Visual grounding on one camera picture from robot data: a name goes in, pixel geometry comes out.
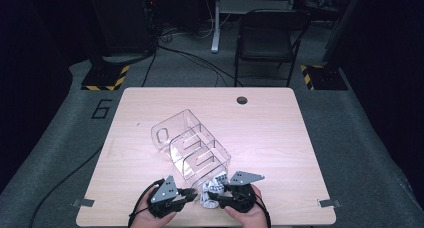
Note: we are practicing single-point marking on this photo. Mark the black folding chair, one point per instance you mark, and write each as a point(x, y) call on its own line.
point(263, 38)

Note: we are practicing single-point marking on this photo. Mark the white metal desk frame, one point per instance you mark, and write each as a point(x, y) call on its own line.
point(216, 21)

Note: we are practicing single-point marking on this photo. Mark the grey metal table bracket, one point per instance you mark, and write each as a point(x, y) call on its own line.
point(83, 203)
point(330, 203)

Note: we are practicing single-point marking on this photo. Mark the black stand with striped base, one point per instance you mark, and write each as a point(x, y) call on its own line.
point(328, 78)
point(103, 76)

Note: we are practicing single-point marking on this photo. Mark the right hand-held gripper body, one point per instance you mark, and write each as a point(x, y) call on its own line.
point(241, 198)

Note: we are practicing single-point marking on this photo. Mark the person's right hand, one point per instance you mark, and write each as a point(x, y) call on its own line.
point(251, 219)

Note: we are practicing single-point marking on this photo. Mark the clear acrylic organizer rack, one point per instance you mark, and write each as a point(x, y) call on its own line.
point(193, 148)

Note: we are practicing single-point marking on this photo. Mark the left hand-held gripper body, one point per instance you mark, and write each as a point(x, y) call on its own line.
point(165, 201)

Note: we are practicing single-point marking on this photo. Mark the person's left hand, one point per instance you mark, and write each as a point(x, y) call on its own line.
point(146, 221)

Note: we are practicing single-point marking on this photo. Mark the white grey patterned cloth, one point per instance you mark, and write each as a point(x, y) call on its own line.
point(211, 187)

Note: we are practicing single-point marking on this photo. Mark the black cabinet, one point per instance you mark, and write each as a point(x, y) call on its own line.
point(123, 21)

